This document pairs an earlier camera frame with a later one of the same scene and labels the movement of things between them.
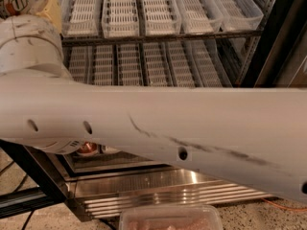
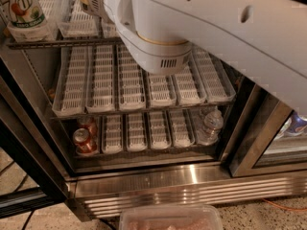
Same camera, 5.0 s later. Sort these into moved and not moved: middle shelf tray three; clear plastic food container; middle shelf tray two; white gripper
Moved: white gripper
Not moved: middle shelf tray three; middle shelf tray two; clear plastic food container
